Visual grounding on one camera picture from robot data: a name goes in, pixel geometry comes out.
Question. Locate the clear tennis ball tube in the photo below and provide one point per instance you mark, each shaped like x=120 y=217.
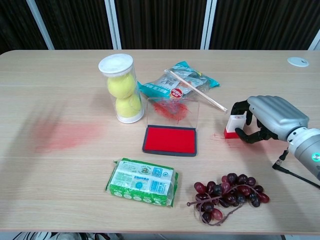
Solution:
x=117 y=65

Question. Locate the white partition frame post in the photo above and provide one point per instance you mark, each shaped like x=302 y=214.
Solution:
x=208 y=25
x=113 y=25
x=315 y=43
x=40 y=25

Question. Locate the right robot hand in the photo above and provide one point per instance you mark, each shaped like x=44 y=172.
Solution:
x=277 y=112

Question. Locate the dark red grape bunch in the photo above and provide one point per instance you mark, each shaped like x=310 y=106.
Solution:
x=232 y=192

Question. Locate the teal snack bag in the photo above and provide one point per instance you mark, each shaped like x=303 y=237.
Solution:
x=160 y=86

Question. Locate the red ink pad clear lid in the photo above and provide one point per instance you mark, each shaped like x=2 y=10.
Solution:
x=170 y=139

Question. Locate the dark partition panel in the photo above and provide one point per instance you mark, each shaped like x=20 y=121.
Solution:
x=75 y=22
x=262 y=22
x=15 y=22
x=160 y=22

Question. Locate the wrapped wooden chopsticks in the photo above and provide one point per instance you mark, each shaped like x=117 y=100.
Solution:
x=197 y=91

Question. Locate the green tissue pack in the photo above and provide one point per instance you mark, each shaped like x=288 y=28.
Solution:
x=141 y=182

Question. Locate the yellow tennis ball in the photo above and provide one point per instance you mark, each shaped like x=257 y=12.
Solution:
x=121 y=85
x=127 y=106

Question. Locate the red white stamp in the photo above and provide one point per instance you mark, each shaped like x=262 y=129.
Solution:
x=233 y=125

